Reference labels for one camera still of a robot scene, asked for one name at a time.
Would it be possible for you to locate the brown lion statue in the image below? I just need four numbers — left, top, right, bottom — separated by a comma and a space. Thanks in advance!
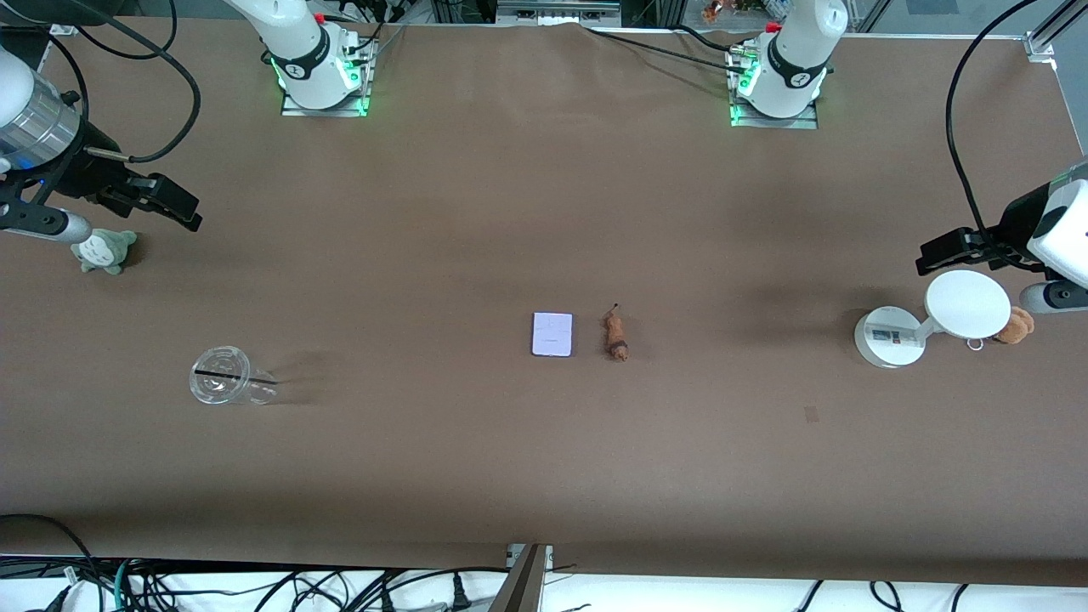
602, 303, 631, 363

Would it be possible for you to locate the lavender phone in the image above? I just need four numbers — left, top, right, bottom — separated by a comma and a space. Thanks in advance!
532, 312, 575, 358

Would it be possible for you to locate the white round desk lamp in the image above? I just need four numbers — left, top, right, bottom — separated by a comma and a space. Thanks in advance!
853, 269, 1013, 369

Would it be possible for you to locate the grey owl plush toy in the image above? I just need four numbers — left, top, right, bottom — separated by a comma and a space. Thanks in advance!
71, 229, 139, 275

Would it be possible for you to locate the black straw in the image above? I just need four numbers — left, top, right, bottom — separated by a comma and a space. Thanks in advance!
193, 369, 278, 385

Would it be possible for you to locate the clear plastic cup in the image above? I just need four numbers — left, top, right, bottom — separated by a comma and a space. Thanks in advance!
188, 344, 281, 407

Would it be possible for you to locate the grey device box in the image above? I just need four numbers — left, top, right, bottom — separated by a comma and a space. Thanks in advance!
496, 0, 623, 27

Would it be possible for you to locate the grey metal beam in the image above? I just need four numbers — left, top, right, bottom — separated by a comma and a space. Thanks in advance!
487, 545, 549, 612

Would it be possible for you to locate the brown teddy bear keychain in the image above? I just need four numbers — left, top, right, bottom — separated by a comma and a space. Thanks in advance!
966, 307, 1037, 352

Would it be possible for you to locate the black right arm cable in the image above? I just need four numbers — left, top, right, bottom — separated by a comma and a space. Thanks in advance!
49, 0, 203, 165

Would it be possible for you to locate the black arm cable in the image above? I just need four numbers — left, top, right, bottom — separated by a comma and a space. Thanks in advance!
944, 0, 1048, 274
49, 0, 203, 165

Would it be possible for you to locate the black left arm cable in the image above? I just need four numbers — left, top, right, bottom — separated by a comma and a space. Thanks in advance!
944, 0, 1048, 274

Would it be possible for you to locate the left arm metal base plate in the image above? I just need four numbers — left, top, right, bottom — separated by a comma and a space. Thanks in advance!
728, 45, 819, 131

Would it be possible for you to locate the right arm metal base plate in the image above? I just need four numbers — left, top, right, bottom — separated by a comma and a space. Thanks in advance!
280, 32, 373, 118

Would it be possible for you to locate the aluminium frame corner post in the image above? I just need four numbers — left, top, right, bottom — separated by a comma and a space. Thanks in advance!
1023, 0, 1088, 62

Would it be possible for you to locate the short black table cable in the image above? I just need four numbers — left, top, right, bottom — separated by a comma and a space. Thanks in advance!
671, 23, 745, 55

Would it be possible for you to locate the thick black floor cable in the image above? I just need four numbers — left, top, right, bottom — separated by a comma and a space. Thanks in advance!
0, 513, 96, 612

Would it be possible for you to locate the long black table cable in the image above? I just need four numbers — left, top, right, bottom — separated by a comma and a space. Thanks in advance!
588, 28, 747, 75

